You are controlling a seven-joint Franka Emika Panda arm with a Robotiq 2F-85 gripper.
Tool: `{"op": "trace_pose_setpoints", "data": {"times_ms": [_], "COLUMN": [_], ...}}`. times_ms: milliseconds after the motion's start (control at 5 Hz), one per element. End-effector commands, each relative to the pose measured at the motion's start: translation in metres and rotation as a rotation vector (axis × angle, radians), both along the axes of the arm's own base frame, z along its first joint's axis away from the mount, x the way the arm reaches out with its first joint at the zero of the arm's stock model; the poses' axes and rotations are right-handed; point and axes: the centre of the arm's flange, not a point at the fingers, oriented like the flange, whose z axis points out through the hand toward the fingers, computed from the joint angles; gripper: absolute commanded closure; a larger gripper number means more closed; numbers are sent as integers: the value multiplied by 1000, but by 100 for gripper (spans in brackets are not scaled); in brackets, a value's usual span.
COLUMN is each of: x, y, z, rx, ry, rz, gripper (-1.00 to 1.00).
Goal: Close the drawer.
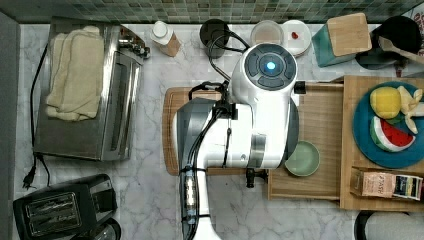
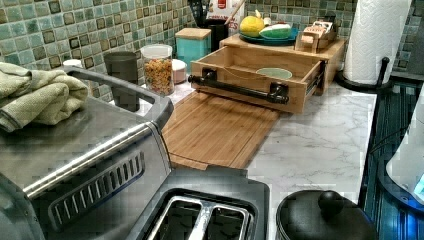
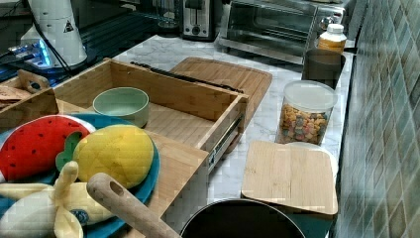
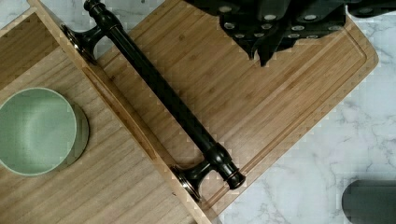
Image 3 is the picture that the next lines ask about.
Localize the white-capped orange bottle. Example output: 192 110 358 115
318 24 347 54

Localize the bamboo wooden drawer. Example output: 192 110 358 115
53 59 248 169

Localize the red strawberry plush toy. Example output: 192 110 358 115
0 115 95 182

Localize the large bamboo cutting board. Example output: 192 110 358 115
169 57 273 155

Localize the silver toaster oven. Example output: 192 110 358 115
217 0 347 64

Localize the yellow banana plush toy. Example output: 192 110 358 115
1 162 114 238

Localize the black pan with wooden handle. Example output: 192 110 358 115
86 173 305 238

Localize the small light wooden board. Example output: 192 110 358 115
241 141 338 216

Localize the clear jar of colourful cereal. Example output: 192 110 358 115
275 80 338 145

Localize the yellow lemon plush toy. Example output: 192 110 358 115
55 124 155 188

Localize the silver black toaster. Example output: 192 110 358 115
181 0 216 42

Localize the wooden utensil with hole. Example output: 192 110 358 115
18 69 50 93

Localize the pale green bowl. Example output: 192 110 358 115
92 87 150 128

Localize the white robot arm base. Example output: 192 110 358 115
21 0 87 69

